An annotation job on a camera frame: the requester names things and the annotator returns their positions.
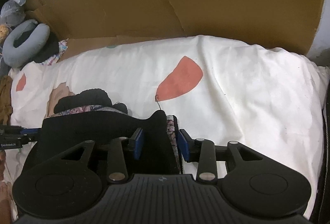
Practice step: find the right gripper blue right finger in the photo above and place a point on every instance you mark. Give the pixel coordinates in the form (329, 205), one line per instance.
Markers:
(184, 144)

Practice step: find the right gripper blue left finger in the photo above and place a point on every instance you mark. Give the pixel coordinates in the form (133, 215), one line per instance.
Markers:
(136, 142)

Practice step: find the teddy bear print storage bag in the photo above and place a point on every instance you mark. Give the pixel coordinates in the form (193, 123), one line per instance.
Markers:
(59, 133)

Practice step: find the black garment with white logo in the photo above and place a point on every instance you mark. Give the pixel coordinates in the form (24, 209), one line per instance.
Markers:
(90, 97)

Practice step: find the brown garment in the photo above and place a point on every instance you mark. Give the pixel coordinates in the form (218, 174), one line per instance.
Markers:
(5, 100)

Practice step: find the white patterned bed sheet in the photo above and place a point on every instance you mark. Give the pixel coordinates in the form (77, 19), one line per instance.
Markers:
(257, 117)

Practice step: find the grey neck pillow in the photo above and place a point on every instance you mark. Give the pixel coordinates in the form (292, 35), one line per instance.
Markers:
(16, 57)

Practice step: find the brown cardboard box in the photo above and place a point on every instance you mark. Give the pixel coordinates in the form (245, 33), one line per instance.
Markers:
(290, 24)

